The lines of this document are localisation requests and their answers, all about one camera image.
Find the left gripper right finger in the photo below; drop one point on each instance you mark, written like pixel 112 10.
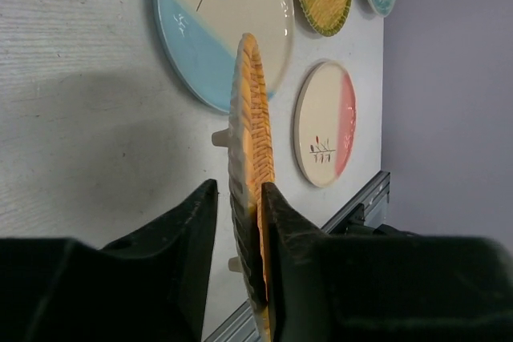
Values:
pixel 383 284

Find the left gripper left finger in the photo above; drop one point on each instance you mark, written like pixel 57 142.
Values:
pixel 149 285

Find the round orange woven plate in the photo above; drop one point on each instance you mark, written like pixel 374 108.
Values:
pixel 250 164

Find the cream pink plate with sprig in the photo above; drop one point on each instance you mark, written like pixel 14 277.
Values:
pixel 324 123

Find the cream blue plate with sprig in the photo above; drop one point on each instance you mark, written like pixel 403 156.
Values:
pixel 201 38

